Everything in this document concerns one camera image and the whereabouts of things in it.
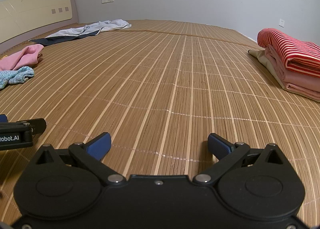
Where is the light blue knit garment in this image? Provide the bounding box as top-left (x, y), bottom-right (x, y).
top-left (0, 66), bottom-right (34, 90)

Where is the pink sweater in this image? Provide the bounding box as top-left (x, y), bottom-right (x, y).
top-left (0, 44), bottom-right (44, 71)

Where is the bamboo bed mat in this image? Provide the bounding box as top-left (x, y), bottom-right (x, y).
top-left (1, 20), bottom-right (319, 225)

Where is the beige folded garment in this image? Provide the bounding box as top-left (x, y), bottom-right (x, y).
top-left (248, 49), bottom-right (286, 90)

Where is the pink folded garment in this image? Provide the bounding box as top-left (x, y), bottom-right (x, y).
top-left (265, 45), bottom-right (319, 101)

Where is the cream bed headboard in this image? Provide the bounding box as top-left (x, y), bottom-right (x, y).
top-left (1, 0), bottom-right (78, 53)

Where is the white grey navy garment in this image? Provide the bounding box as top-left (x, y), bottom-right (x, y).
top-left (29, 19), bottom-right (131, 46)

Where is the red striped folded garment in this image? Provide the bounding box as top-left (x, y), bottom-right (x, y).
top-left (257, 28), bottom-right (319, 77)

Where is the white wall socket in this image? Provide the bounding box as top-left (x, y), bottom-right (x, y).
top-left (279, 19), bottom-right (285, 27)

